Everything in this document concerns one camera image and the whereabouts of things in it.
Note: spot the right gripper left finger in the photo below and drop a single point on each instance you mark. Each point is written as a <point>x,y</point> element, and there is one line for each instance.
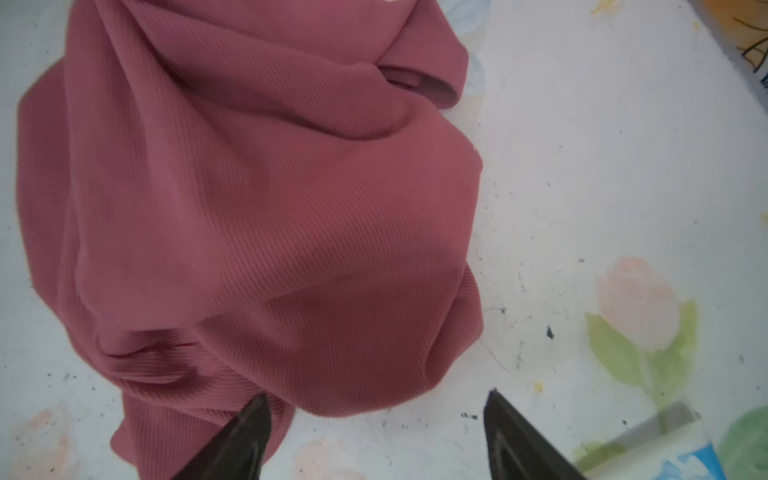
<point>237,451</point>

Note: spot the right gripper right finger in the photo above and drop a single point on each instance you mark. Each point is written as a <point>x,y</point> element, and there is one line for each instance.
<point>516,450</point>

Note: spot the maroon ribbed cloth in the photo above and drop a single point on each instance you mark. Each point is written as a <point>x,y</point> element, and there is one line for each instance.
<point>226,199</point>

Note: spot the white blue tissue pack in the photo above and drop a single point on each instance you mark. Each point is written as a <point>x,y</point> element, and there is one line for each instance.
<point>671,445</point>

